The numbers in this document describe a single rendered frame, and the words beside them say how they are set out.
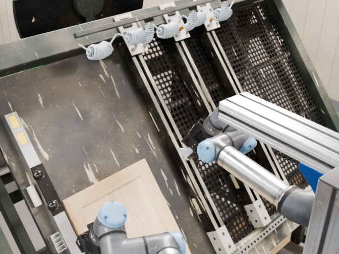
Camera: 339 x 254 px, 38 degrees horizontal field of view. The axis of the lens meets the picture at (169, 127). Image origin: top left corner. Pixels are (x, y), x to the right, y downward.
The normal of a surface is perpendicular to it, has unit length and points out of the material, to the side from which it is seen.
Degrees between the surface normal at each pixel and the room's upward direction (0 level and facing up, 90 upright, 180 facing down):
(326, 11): 90
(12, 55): 50
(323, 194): 90
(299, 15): 90
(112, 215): 28
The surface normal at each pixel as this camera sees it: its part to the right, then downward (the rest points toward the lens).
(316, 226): -0.75, 0.30
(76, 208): 0.57, -0.28
